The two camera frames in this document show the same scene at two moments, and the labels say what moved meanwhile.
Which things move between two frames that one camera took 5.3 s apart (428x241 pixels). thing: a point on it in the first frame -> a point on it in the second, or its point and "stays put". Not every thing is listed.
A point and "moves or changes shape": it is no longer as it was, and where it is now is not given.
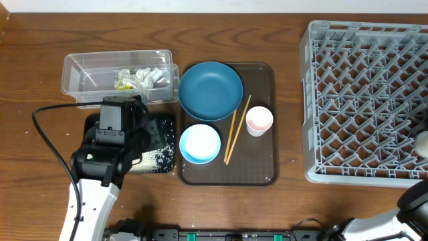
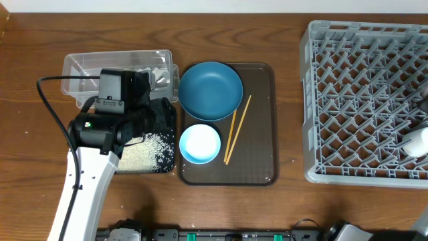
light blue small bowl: x=200 y=144 stays put
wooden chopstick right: x=238 y=129 stays put
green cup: x=421 y=144 moves or changes shape
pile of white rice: x=159 y=161 stays put
